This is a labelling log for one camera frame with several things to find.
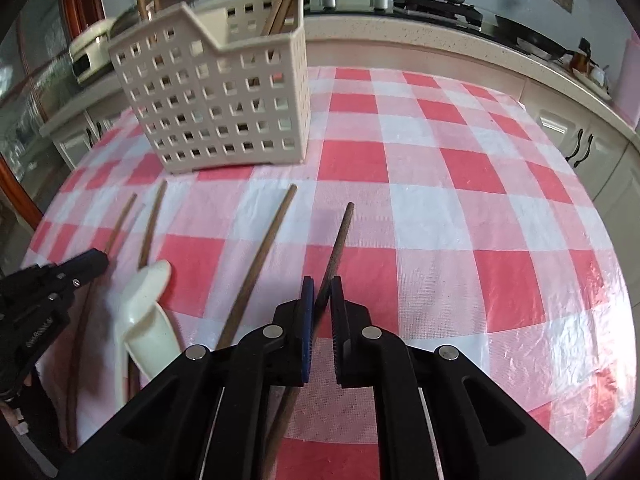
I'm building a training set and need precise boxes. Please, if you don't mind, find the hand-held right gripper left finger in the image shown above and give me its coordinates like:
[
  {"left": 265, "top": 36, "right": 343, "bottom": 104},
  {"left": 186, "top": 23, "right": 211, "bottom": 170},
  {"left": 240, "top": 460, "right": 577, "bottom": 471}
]
[{"left": 57, "top": 275, "right": 318, "bottom": 480}]

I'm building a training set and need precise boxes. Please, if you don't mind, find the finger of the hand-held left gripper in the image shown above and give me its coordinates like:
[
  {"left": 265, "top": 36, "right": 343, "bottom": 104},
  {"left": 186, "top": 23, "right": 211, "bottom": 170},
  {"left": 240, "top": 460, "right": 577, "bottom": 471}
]
[
  {"left": 47, "top": 259, "right": 109, "bottom": 302},
  {"left": 64, "top": 249, "right": 110, "bottom": 273}
]

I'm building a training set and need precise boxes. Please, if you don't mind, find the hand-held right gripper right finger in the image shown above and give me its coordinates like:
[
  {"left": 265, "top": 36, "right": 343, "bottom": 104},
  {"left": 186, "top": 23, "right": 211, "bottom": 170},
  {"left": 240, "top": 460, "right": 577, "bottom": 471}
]
[{"left": 327, "top": 277, "right": 588, "bottom": 480}]

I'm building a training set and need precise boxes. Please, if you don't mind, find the cream soup spoon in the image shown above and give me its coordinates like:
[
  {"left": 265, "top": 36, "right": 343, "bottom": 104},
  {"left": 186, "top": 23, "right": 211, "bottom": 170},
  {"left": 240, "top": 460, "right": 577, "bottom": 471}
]
[
  {"left": 114, "top": 259, "right": 182, "bottom": 382},
  {"left": 114, "top": 327, "right": 132, "bottom": 406}
]

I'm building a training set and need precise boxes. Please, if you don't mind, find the beige perforated utensil holder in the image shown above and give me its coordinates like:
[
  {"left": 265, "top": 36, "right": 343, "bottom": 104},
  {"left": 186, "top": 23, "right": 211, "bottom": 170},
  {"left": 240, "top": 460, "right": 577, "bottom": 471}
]
[{"left": 107, "top": 0, "right": 312, "bottom": 175}]

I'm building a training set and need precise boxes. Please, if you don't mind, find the red white checkered tablecloth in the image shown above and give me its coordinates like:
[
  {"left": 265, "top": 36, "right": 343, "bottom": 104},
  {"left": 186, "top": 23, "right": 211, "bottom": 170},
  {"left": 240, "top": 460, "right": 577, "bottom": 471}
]
[{"left": 20, "top": 65, "right": 626, "bottom": 478}]

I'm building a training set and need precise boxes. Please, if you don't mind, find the white air fryer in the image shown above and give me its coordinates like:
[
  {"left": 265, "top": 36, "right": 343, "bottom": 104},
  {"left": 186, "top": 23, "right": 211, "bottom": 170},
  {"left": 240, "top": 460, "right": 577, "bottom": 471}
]
[{"left": 67, "top": 17, "right": 118, "bottom": 86}]

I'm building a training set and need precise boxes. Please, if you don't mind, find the speckled kitchen countertop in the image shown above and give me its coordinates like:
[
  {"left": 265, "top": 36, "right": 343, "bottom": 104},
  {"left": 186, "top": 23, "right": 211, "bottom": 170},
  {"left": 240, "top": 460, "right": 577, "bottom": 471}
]
[{"left": 39, "top": 12, "right": 640, "bottom": 141}]

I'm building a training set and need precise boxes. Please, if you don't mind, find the black glass gas cooktop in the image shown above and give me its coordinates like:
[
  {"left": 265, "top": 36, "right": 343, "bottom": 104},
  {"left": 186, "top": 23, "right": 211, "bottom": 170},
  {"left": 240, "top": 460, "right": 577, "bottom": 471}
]
[{"left": 300, "top": 0, "right": 506, "bottom": 36}]

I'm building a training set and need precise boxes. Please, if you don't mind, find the black frying pan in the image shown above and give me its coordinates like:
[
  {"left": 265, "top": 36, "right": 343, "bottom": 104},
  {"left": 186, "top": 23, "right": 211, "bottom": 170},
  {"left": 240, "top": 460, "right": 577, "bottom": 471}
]
[{"left": 492, "top": 14, "right": 576, "bottom": 61}]

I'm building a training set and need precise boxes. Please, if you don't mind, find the brown oil bottle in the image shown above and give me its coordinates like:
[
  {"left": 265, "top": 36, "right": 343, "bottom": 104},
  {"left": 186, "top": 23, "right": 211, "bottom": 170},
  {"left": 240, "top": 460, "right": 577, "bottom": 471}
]
[{"left": 575, "top": 37, "right": 593, "bottom": 73}]

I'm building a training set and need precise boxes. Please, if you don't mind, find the pink thermos flask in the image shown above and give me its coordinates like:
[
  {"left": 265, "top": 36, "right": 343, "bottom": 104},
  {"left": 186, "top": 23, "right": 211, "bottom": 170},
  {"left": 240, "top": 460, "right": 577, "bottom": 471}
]
[{"left": 617, "top": 35, "right": 640, "bottom": 126}]

